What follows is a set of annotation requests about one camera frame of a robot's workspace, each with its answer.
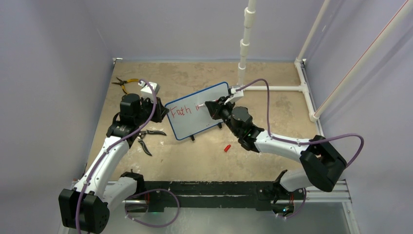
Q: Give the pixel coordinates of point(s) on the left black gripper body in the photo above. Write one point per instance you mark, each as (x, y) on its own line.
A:
(146, 109)

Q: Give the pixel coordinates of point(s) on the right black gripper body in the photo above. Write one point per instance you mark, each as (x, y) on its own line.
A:
(226, 109)

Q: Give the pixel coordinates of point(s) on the blue framed whiteboard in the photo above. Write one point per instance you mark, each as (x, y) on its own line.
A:
(186, 119)

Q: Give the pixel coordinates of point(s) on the red marker cap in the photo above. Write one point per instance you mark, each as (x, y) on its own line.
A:
(227, 148)

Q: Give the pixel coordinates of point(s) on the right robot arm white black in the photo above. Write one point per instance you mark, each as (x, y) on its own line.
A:
(321, 164)

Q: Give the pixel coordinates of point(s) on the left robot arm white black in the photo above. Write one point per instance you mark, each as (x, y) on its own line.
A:
(87, 206)

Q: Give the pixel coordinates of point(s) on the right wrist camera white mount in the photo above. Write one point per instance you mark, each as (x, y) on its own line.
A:
(235, 94)

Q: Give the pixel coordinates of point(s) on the black handled cutters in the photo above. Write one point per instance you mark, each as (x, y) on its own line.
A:
(148, 136)

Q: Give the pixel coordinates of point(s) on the yellow handled pliers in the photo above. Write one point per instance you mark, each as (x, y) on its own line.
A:
(122, 83)

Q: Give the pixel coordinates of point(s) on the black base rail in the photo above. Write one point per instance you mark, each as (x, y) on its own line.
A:
(258, 195)

